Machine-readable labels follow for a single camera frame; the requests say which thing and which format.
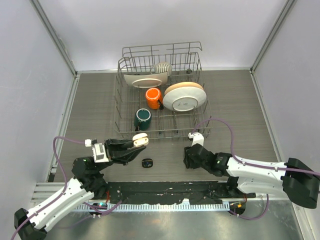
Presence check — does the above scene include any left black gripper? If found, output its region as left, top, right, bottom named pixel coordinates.
left=95, top=137, right=146, bottom=172

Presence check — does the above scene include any cream square earbud case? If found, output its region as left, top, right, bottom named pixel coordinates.
left=132, top=132, right=149, bottom=147

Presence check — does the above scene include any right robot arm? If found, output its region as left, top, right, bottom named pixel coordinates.
left=183, top=143, right=320, bottom=209

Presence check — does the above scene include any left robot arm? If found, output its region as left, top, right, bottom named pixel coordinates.
left=13, top=132, right=149, bottom=240

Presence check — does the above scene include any dark green ceramic mug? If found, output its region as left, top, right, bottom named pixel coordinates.
left=133, top=108, right=152, bottom=132

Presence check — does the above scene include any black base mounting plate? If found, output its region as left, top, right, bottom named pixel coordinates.
left=98, top=181, right=256, bottom=205

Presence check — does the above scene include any orange ceramic mug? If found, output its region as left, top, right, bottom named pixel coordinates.
left=145, top=87, right=164, bottom=110

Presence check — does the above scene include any beige ceramic plate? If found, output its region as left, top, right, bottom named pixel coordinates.
left=164, top=81, right=204, bottom=95

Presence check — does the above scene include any cream oval dish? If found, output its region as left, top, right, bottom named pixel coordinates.
left=123, top=72, right=168, bottom=89

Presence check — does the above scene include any striped grey white cup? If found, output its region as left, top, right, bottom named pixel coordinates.
left=150, top=62, right=173, bottom=76

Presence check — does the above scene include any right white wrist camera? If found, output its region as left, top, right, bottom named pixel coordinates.
left=188, top=132, right=205, bottom=147

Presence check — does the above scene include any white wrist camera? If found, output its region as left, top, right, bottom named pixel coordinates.
left=188, top=132, right=205, bottom=147
left=84, top=139, right=110, bottom=164

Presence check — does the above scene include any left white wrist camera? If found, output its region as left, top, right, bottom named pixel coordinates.
left=84, top=139, right=110, bottom=164

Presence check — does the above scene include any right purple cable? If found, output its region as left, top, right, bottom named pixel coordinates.
left=191, top=118, right=320, bottom=221

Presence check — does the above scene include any purple cable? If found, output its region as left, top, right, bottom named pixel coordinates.
left=9, top=136, right=123, bottom=240
left=191, top=118, right=320, bottom=221

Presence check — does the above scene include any white perforated cable rail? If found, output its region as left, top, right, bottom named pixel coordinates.
left=72, top=201, right=231, bottom=212

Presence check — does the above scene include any white plate with foot ring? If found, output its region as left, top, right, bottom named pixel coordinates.
left=162, top=86, right=207, bottom=112

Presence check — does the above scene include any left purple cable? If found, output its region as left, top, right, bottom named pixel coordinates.
left=9, top=136, right=123, bottom=240

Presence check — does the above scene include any grey wire dish rack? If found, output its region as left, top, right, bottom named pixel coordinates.
left=113, top=41, right=212, bottom=139

